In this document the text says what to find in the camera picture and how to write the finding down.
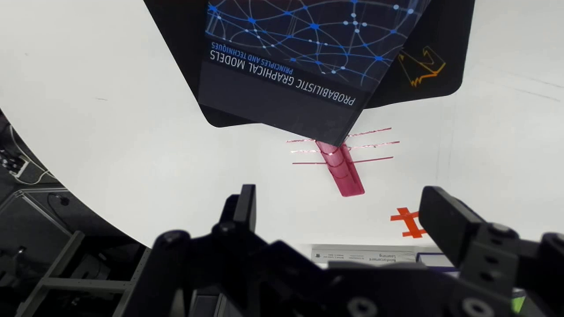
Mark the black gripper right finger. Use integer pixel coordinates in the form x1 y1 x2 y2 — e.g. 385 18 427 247
418 185 564 317

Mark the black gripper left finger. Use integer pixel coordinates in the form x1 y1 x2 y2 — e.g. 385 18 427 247
122 183 325 317

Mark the blue covered book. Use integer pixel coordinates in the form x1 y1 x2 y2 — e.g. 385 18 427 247
415 250 462 273

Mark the white flat book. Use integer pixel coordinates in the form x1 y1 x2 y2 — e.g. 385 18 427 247
309 241 450 268

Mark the thin red strip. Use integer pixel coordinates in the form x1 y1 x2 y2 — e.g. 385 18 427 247
291 153 397 167
286 125 395 145
289 138 404 153

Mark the red marker piece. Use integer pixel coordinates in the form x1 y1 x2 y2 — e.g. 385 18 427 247
314 139 367 199

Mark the white round table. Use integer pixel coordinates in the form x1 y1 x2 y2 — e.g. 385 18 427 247
0 0 564 278

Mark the black mat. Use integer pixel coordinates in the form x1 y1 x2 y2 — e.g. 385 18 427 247
143 0 478 129

